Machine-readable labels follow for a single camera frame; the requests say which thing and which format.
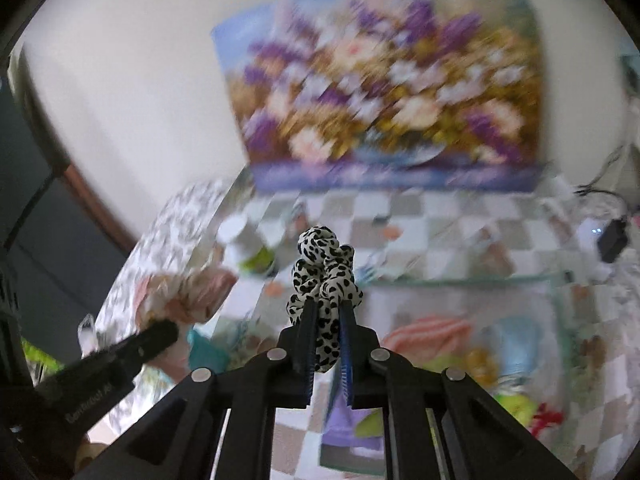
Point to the white power strip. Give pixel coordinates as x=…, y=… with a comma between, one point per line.
x=590, y=240

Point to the red fluffy scrunchie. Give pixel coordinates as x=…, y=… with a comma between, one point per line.
x=547, y=420

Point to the black power adapter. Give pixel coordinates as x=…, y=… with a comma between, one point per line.
x=612, y=240

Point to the brown round sponge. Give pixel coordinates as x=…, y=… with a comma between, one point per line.
x=480, y=365

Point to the purple packet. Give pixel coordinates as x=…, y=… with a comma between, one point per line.
x=350, y=425

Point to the patterned checked tablecloth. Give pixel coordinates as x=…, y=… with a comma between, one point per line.
x=180, y=230

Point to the pink white checked towel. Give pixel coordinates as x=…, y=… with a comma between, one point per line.
x=430, y=335

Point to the brown wooden door frame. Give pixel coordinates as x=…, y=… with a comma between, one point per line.
x=75, y=170

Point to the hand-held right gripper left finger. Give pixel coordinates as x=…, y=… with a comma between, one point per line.
x=311, y=360

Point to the blue face mask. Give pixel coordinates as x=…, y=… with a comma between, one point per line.
x=517, y=345

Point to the teal-rimmed white box tray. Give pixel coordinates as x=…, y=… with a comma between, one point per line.
x=450, y=305

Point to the flower painting canvas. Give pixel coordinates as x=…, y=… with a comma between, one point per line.
x=385, y=85

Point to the pink floral scrunchie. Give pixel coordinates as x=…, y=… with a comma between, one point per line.
x=195, y=295

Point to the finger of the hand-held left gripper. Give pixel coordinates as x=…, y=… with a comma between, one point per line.
x=155, y=340

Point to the white bottle green label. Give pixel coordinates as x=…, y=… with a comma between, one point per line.
x=245, y=245

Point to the leopard print scrunchie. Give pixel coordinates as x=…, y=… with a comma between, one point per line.
x=325, y=280

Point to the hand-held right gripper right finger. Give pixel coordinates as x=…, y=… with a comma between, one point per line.
x=347, y=360

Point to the teal wet wipes pack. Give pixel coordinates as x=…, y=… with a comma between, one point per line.
x=207, y=350

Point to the light green foam piece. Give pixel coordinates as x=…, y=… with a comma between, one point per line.
x=512, y=406

